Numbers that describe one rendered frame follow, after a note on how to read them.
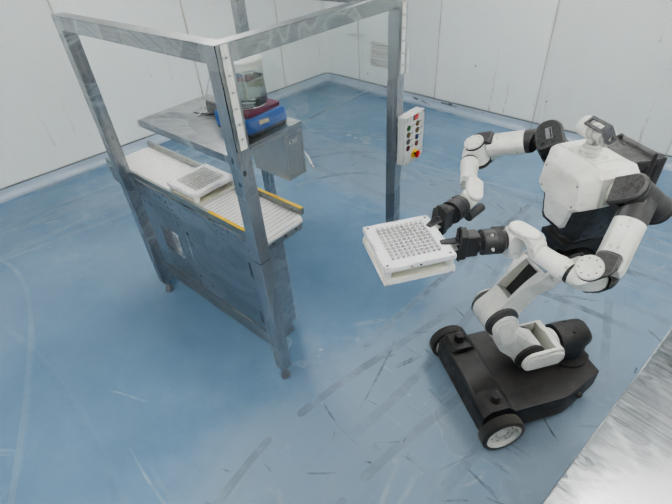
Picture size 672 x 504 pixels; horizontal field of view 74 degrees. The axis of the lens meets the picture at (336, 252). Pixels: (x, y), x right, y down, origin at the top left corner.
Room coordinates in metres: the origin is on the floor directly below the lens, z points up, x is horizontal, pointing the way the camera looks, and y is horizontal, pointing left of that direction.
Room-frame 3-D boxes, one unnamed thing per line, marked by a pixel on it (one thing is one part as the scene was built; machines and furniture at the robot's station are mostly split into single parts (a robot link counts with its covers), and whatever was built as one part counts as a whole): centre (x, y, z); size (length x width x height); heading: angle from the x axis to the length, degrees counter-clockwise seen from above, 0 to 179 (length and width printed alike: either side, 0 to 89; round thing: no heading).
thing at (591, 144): (1.32, -0.86, 1.32); 0.10 x 0.07 x 0.09; 11
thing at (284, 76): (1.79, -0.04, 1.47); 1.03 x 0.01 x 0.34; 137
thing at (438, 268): (1.19, -0.24, 0.99); 0.24 x 0.24 x 0.02; 11
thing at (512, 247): (1.18, -0.58, 1.02); 0.11 x 0.11 x 0.11; 3
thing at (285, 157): (1.77, 0.21, 1.14); 0.22 x 0.11 x 0.20; 47
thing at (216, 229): (2.08, 0.72, 0.77); 1.30 x 0.29 x 0.10; 47
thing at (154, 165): (2.08, 0.72, 0.81); 1.35 x 0.25 x 0.05; 47
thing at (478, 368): (1.31, -0.85, 0.19); 0.64 x 0.52 x 0.33; 101
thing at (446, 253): (1.19, -0.24, 1.03); 0.25 x 0.24 x 0.02; 11
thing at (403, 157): (2.17, -0.43, 0.97); 0.17 x 0.06 x 0.26; 137
